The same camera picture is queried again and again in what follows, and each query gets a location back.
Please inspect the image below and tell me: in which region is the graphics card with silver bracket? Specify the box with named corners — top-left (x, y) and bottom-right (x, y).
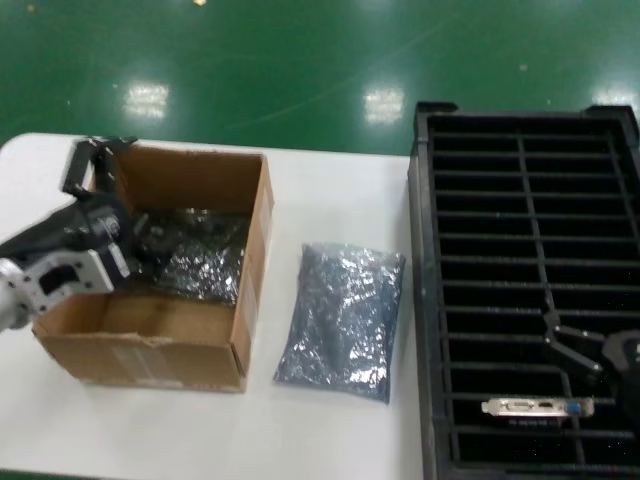
top-left (481, 396), bottom-right (597, 417)

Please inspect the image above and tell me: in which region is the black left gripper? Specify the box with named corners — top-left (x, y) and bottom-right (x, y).
top-left (0, 135), bottom-right (139, 274)

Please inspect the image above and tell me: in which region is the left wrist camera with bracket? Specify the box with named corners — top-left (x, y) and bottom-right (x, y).
top-left (19, 242), bottom-right (132, 316)

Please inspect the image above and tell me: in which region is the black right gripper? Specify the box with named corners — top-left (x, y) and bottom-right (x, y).
top-left (541, 310), bottom-right (640, 401)

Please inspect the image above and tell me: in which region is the blue-grey antistatic bubble bag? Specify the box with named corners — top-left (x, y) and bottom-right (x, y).
top-left (127, 204), bottom-right (251, 306)
top-left (272, 242), bottom-right (407, 404)

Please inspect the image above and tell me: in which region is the brown cardboard box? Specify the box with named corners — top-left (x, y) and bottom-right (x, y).
top-left (32, 142), bottom-right (276, 395)

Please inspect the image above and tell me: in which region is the black slotted plastic container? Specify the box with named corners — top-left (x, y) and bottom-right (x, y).
top-left (408, 101), bottom-right (640, 480)

